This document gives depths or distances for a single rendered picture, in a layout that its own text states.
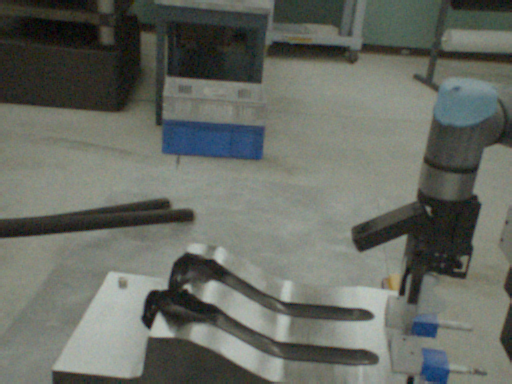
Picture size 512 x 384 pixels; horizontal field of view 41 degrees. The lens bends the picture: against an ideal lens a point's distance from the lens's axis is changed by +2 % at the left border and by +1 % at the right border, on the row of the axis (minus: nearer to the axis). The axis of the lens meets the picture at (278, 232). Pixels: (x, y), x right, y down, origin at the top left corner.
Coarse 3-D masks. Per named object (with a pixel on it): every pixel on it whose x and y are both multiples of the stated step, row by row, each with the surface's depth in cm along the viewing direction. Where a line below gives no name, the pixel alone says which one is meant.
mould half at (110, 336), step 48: (144, 288) 111; (192, 288) 98; (288, 288) 111; (336, 288) 112; (96, 336) 98; (144, 336) 99; (192, 336) 88; (288, 336) 99; (336, 336) 100; (384, 336) 100
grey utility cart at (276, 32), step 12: (348, 0) 671; (360, 0) 634; (348, 12) 676; (360, 12) 639; (276, 24) 676; (300, 24) 680; (348, 24) 681; (360, 24) 644; (276, 36) 633; (288, 36) 634; (300, 36) 636; (312, 36) 638; (324, 36) 641; (348, 36) 688; (360, 36) 652; (336, 48) 693; (360, 48) 654; (348, 60) 660
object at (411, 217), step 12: (408, 204) 98; (420, 204) 96; (384, 216) 98; (396, 216) 97; (408, 216) 95; (420, 216) 95; (360, 228) 98; (372, 228) 97; (384, 228) 96; (396, 228) 95; (408, 228) 95; (420, 228) 95; (360, 240) 97; (372, 240) 97; (384, 240) 96; (360, 252) 98
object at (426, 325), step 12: (396, 300) 105; (384, 312) 107; (396, 312) 102; (396, 324) 102; (420, 324) 103; (432, 324) 102; (444, 324) 104; (456, 324) 104; (468, 324) 105; (432, 336) 103
